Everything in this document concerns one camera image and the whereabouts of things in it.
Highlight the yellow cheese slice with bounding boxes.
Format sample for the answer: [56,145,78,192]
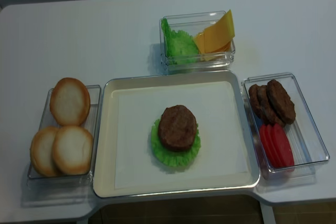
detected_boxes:
[204,10,235,53]

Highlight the green lettuce in bin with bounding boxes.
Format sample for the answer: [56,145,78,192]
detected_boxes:
[161,18,198,65]

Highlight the green lettuce leaf on tray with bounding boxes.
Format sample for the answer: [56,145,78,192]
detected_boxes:
[151,118,201,168]

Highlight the clear bin with lettuce cheese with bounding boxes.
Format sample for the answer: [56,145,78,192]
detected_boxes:
[159,11,236,74]

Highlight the orange cheese slices stack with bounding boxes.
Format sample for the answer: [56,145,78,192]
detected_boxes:
[194,32,231,61]

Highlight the brown patty on tray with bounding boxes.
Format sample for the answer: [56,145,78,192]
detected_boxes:
[158,105,197,152]

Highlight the left brown patty in bin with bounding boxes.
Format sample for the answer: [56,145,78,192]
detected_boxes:
[248,84,262,119]

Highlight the brown patty in bin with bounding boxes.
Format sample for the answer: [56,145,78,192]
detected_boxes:
[257,85,285,127]
[248,84,262,119]
[266,79,296,124]

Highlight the upper bun half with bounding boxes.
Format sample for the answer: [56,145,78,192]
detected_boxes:
[49,78,90,126]

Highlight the bun half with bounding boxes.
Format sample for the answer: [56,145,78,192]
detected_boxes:
[49,78,90,126]
[30,126,61,177]
[52,125,93,175]

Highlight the middle brown patty in bin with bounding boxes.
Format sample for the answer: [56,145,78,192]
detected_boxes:
[257,85,285,127]

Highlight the lower right bun half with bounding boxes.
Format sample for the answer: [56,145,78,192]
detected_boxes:
[52,125,93,175]

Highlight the white metal tray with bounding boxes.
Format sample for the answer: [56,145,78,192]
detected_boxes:
[93,70,260,198]

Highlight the clear bin with buns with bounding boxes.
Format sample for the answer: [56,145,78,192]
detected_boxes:
[27,85,102,182]

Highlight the right brown patty in bin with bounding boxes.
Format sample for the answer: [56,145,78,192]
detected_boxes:
[266,79,296,124]

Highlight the red tomato slices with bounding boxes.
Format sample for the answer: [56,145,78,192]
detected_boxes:
[259,123,295,168]

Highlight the clear bin with patties tomato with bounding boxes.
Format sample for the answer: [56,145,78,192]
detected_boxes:
[241,73,330,179]

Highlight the lower left bun half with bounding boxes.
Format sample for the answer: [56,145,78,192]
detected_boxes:
[30,126,61,177]

